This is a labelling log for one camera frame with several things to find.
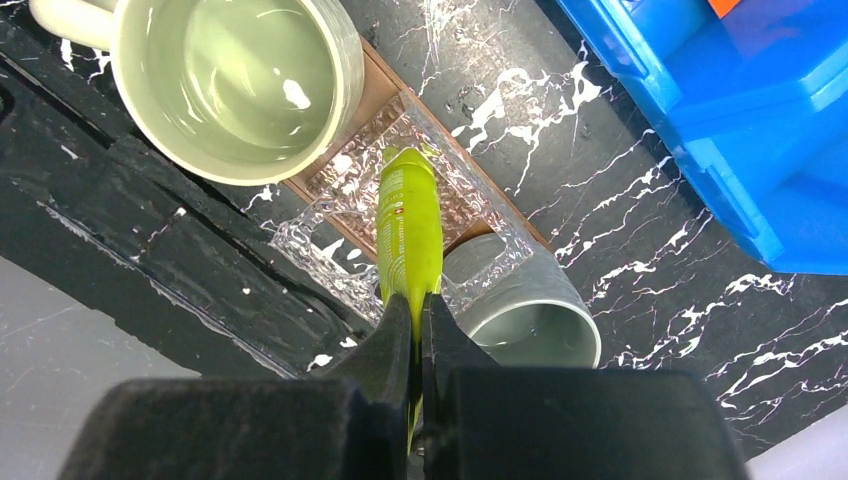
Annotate green toothpaste tube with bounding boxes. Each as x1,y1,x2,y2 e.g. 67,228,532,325
376,146,443,450

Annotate grey ceramic mug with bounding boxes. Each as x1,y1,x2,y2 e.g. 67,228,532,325
443,231,602,368

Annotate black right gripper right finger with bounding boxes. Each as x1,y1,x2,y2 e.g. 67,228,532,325
422,294,748,479

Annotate blue three-compartment plastic bin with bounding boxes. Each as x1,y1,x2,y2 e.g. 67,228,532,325
561,1,847,275

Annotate light green ceramic mug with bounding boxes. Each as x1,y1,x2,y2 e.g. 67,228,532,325
29,0,365,186

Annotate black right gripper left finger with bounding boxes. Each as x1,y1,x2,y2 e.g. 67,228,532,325
59,294,412,479

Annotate oval wooden tray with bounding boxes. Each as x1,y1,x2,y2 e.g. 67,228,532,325
285,43,550,258

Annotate clear plastic holder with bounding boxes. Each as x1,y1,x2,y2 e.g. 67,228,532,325
270,91,540,325

